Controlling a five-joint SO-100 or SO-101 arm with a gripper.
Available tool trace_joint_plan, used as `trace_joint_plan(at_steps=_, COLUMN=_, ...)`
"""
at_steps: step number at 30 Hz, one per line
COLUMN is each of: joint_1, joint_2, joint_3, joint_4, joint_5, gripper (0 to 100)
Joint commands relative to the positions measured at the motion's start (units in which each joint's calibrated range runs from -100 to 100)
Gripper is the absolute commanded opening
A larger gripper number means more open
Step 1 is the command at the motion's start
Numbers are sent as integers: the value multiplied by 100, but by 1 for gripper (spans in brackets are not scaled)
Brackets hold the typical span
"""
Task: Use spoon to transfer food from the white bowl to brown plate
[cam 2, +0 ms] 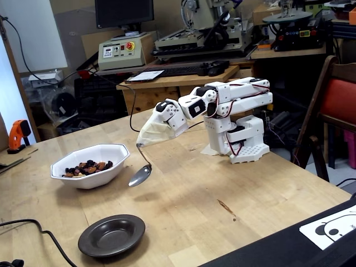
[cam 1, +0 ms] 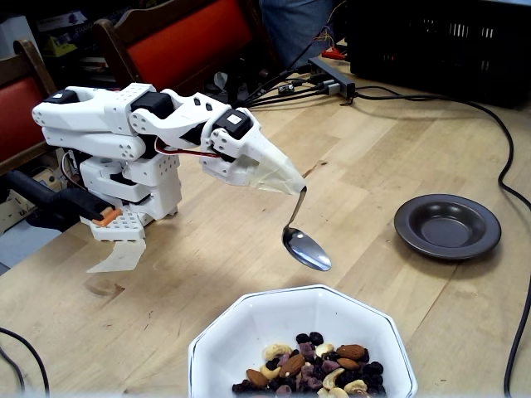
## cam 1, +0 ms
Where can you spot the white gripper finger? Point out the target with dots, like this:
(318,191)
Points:
(238,174)
(222,145)

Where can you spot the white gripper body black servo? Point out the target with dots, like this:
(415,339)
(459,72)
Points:
(260,159)

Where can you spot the bent metal spoon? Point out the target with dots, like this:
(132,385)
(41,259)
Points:
(307,250)

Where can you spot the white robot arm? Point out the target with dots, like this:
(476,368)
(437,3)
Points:
(83,120)

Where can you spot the white octagonal bowl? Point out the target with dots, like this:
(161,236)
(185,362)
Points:
(257,319)

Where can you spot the brown plate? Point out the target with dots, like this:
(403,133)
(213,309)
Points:
(448,228)

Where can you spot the beige masking tape wrap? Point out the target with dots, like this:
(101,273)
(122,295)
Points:
(282,178)

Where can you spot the small circuit board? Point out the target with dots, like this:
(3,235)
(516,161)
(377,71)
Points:
(286,89)

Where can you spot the wooden chair red cushion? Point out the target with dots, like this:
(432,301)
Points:
(20,112)
(186,41)

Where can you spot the grey usb hub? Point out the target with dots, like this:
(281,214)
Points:
(327,70)

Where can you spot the blue denim fabric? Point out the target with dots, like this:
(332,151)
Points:
(298,29)

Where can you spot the red alligator clip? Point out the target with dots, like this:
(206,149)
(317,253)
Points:
(334,53)

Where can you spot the beige tape sheet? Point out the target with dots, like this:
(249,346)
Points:
(120,257)

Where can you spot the black clamp orange tip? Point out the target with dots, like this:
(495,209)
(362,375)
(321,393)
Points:
(62,203)

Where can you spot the yellow green packet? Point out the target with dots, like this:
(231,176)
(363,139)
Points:
(60,45)

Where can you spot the trail mix pile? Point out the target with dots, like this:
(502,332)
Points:
(350,352)

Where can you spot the black plastic crate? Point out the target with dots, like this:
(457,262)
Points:
(435,49)

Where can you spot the white printed box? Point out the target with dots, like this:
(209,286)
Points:
(14,211)

